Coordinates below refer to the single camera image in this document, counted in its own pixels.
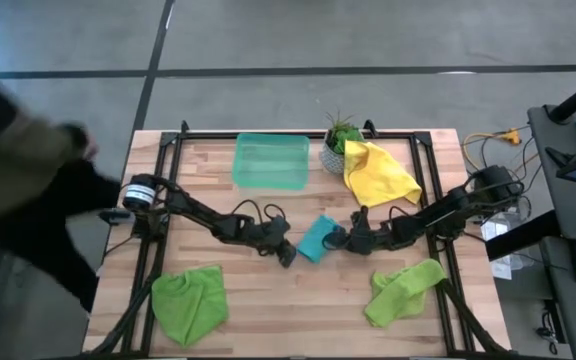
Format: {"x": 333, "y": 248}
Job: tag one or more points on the yellow microfiber towel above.
{"x": 378, "y": 175}

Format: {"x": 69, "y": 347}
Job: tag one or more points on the lime green microfiber towel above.
{"x": 398, "y": 295}

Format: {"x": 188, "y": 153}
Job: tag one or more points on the teal microfiber towel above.
{"x": 313, "y": 240}

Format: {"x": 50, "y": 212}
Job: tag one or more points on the grey side desk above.
{"x": 568, "y": 210}

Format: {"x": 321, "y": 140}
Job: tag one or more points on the white box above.
{"x": 495, "y": 235}

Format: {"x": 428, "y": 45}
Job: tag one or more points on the person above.
{"x": 18, "y": 175}

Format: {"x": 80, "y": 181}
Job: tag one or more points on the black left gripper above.
{"x": 265, "y": 235}

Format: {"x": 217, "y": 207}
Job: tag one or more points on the plant in patterned pot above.
{"x": 340, "y": 142}

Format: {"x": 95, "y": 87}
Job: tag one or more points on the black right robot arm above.
{"x": 443, "y": 215}

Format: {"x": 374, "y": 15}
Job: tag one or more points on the black metal table frame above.
{"x": 208, "y": 135}

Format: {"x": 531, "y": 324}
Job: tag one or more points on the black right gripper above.
{"x": 365, "y": 240}

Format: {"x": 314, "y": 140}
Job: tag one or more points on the translucent teal plastic bin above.
{"x": 270, "y": 160}

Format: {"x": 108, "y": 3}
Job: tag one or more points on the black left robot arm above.
{"x": 193, "y": 210}

